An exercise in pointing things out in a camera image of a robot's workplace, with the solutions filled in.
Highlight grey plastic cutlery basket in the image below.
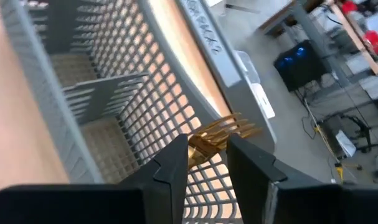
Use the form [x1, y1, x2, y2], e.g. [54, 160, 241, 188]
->
[0, 0, 278, 224]

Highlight red object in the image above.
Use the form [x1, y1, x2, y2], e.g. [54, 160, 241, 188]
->
[362, 29, 378, 56]

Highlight black computer blue lights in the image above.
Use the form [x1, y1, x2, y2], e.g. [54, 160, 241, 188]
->
[273, 39, 329, 92]

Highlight grey box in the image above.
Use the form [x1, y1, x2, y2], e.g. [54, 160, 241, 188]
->
[319, 114, 357, 158]

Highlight wooden beam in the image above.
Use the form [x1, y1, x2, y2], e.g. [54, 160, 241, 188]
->
[328, 0, 378, 76]

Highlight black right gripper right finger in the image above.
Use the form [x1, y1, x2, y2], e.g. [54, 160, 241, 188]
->
[226, 133, 378, 224]

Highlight grey table leg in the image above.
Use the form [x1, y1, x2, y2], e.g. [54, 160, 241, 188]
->
[290, 0, 353, 90]

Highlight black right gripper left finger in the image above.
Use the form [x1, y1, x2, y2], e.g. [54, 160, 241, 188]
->
[0, 133, 190, 224]

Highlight gold fork green handle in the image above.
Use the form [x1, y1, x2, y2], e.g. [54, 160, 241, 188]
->
[187, 112, 263, 170]

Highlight yellow cable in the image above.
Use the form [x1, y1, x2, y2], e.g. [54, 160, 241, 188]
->
[303, 99, 347, 184]

